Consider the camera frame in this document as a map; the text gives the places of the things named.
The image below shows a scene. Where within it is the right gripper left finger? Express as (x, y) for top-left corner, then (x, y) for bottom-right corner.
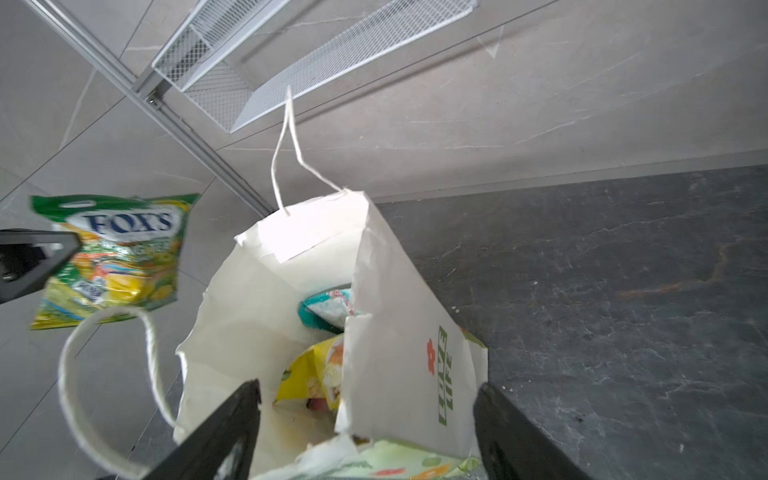
(145, 379), (261, 480)

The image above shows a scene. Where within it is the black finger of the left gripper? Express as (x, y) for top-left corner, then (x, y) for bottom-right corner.
(1, 228), (82, 304)

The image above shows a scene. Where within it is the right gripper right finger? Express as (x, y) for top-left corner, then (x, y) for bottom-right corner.
(473, 382), (590, 480)

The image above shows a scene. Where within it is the green Fox's candy bag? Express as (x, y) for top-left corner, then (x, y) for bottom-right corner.
(30, 193), (199, 330)

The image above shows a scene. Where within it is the white floral paper bag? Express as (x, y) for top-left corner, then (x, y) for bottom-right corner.
(57, 86), (490, 480)

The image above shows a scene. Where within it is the yellow snack bag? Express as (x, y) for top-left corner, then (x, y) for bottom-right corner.
(275, 334), (344, 411)

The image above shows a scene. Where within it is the teal snack packet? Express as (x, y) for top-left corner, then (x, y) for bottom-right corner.
(297, 285), (355, 334)

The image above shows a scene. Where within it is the white wire mesh basket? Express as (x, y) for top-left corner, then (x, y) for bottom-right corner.
(151, 1), (478, 133)

